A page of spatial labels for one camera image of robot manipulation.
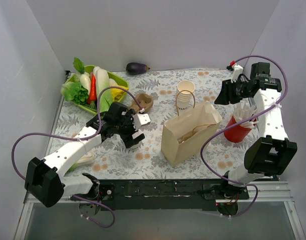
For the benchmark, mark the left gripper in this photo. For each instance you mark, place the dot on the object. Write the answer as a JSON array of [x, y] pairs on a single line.
[[129, 136]]

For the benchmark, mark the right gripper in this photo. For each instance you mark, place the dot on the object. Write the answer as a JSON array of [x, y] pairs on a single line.
[[229, 91]]

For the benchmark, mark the white paper coffee cup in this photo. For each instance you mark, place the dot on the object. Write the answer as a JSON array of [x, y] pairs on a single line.
[[134, 147]]

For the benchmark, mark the brown pulp cup carrier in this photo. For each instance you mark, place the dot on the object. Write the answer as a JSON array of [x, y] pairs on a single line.
[[145, 100]]

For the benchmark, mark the brown paper bag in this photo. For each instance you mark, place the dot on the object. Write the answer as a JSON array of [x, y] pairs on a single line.
[[184, 135]]

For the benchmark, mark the stack of white paper cups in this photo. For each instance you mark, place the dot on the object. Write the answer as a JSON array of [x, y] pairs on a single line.
[[184, 94]]

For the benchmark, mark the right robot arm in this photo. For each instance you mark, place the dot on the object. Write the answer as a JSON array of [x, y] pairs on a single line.
[[273, 151]]

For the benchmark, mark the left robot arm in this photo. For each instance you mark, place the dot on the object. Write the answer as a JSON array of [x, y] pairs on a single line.
[[45, 178]]

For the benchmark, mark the white paper straws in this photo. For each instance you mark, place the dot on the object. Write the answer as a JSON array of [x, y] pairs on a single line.
[[243, 112]]

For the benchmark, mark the red cup holder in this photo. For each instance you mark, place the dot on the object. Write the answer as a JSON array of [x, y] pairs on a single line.
[[238, 133]]

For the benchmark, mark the yellow cabbage leaf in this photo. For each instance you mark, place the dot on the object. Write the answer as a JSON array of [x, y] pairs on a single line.
[[117, 94]]

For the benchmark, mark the green bok choy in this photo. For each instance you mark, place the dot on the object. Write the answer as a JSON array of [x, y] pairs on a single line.
[[85, 160]]

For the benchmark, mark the red orange pepper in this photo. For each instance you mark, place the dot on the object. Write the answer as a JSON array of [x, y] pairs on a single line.
[[93, 95]]

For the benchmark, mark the purple eggplant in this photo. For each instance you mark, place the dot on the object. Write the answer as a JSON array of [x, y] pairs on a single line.
[[133, 68]]

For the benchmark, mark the white napa cabbage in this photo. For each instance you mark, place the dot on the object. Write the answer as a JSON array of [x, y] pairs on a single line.
[[102, 82]]

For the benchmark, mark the white daikon radish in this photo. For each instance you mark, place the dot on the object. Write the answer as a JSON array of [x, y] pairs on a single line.
[[85, 82]]

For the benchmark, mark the green lettuce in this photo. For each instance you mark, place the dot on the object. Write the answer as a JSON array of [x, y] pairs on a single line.
[[74, 92]]

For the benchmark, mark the green plastic tray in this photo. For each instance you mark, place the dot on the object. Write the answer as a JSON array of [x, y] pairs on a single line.
[[88, 70]]

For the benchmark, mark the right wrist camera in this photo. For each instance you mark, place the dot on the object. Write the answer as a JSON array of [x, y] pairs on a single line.
[[235, 69]]

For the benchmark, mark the black metal base rail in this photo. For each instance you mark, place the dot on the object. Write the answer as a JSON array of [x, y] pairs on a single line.
[[154, 194]]

